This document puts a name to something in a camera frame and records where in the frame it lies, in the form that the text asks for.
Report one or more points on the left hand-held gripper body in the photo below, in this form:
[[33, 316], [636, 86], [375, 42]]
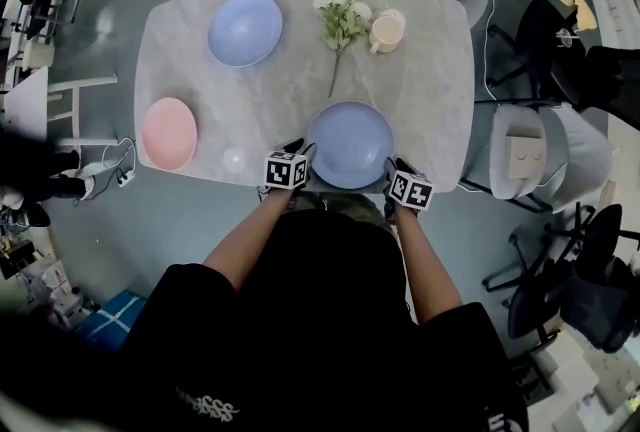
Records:
[[280, 170]]

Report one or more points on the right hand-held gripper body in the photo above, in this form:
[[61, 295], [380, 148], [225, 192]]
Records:
[[412, 192]]

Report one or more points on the blue plate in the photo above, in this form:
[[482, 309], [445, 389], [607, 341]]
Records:
[[350, 140], [245, 30]]

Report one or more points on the pink plate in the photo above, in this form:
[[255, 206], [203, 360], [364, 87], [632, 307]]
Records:
[[169, 132]]

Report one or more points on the person's left forearm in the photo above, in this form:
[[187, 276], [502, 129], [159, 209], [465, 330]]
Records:
[[250, 235]]

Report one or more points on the person's right forearm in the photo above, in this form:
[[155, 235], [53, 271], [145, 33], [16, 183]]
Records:
[[425, 265]]

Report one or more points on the cardboard box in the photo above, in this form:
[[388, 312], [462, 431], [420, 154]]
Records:
[[524, 152]]

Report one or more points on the white flower bouquet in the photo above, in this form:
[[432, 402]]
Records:
[[342, 20]]

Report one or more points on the cream mug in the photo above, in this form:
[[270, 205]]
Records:
[[386, 32]]

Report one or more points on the white power strip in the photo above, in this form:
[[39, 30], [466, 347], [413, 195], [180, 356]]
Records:
[[126, 178]]

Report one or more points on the person's black shirt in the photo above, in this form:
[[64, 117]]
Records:
[[325, 320]]

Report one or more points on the black office chair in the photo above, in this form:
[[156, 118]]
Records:
[[545, 40], [590, 290]]

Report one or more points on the blue box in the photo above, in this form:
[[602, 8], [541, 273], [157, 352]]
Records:
[[117, 317]]

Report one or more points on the yellow cloth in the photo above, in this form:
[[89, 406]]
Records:
[[580, 7]]

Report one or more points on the white side table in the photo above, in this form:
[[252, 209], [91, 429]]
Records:
[[25, 105]]

